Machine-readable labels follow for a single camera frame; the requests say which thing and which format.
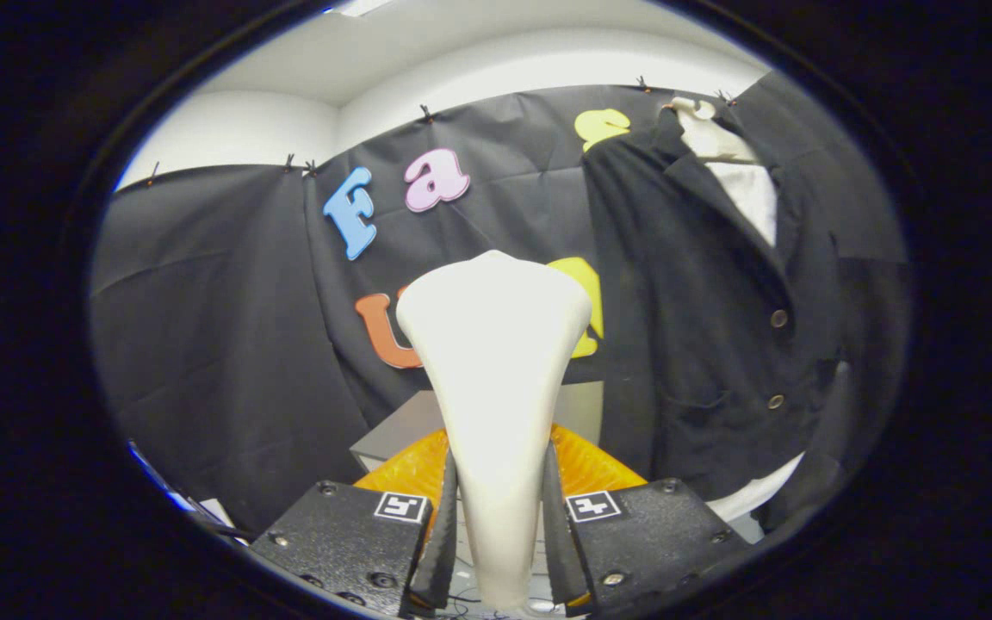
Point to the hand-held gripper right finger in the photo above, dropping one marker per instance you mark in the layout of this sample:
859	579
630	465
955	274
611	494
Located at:
558	551

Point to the white mannequin torso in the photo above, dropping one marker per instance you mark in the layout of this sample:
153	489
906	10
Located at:
750	194

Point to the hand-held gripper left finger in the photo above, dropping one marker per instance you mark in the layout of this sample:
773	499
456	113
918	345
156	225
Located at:
443	551

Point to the black backdrop cloth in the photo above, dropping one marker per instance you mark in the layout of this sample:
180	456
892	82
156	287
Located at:
220	327

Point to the grey and white cabinet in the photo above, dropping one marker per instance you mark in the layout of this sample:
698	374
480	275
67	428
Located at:
401	430

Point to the row of black clips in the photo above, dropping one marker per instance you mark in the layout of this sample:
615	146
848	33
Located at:
427	113

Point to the white garment steamer head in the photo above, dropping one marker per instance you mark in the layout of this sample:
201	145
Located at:
496	370

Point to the black buttoned jacket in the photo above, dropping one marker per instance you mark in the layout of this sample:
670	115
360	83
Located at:
703	344

